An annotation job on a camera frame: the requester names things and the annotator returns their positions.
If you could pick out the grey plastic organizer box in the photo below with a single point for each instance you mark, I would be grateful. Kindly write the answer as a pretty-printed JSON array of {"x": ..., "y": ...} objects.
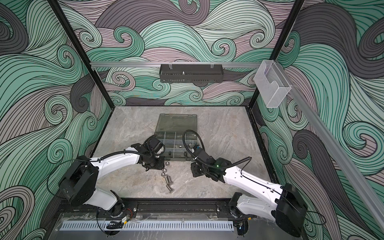
[{"x": 174, "y": 129}]

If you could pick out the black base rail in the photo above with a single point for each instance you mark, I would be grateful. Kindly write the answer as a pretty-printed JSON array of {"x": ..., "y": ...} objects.
[{"x": 180, "y": 207}]

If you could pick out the clear plastic wall holder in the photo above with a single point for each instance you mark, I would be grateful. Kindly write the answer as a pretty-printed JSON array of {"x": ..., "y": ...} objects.
[{"x": 272, "y": 83}]

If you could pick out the black wall tray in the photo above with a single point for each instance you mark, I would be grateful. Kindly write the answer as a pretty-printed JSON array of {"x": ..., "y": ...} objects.
[{"x": 200, "y": 74}]

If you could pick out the aluminium wall rail right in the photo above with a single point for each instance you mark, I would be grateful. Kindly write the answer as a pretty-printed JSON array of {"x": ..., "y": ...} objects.
[{"x": 336, "y": 151}]

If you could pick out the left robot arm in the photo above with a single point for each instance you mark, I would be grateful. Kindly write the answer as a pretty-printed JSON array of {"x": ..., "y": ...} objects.
[{"x": 79, "y": 183}]

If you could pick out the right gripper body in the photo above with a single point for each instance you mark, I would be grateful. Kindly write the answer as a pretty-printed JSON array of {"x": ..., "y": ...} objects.
[{"x": 197, "y": 171}]

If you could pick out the aluminium wall rail back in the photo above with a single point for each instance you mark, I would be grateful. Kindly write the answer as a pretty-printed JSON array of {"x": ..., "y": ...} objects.
[{"x": 137, "y": 64}]

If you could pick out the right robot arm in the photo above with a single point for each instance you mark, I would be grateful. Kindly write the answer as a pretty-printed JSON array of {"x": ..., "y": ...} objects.
[{"x": 221, "y": 170}]

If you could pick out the white slotted cable duct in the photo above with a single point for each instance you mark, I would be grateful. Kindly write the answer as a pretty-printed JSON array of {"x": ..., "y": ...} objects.
[{"x": 150, "y": 225}]

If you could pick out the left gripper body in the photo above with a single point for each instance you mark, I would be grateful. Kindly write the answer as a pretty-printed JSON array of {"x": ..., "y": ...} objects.
[{"x": 156, "y": 162}]

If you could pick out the aluminium wall rail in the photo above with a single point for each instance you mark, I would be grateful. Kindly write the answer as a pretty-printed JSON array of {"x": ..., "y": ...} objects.
[
  {"x": 137, "y": 64},
  {"x": 336, "y": 151}
]

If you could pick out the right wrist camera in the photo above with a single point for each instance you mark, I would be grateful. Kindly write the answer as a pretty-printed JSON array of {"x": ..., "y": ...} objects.
[{"x": 200, "y": 154}]

